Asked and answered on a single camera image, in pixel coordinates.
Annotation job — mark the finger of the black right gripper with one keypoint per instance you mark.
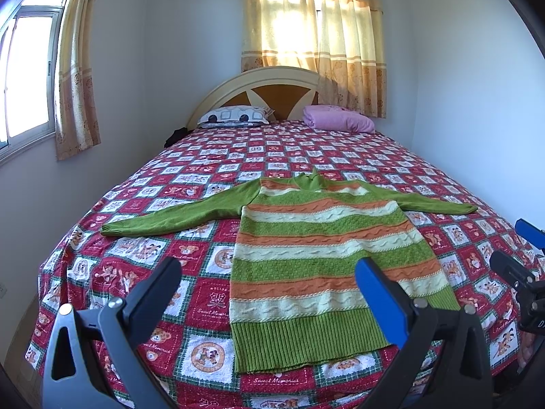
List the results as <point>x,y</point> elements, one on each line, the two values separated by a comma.
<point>510,270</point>

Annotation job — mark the folded pink blanket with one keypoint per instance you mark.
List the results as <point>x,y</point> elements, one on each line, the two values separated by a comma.
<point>335,118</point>

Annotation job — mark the white patterned pillow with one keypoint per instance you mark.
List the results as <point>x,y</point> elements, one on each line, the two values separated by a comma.
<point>236,116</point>

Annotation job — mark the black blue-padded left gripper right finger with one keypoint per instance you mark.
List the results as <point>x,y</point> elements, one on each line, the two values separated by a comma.
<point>462,377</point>

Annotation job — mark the black object beside bed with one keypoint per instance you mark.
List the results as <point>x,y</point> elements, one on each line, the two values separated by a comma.
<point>176,136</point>

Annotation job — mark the cream wooden headboard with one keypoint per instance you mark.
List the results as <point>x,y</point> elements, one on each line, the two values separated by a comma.
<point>286,90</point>

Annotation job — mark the green orange striped knit sweater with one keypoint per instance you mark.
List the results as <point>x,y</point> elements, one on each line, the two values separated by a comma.
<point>293,295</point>

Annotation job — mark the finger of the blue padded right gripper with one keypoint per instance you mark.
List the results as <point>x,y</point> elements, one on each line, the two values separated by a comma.
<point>530,233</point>

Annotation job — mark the yellow orange window curtain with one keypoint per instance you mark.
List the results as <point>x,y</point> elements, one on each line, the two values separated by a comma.
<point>340,40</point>

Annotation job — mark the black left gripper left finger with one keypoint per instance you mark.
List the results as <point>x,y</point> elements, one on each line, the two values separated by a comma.
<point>73,377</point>

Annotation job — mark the side window with frame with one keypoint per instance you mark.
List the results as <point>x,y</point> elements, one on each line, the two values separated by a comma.
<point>29,42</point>

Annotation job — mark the yellow orange side curtain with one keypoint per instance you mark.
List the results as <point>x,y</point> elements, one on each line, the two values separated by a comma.
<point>76,122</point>

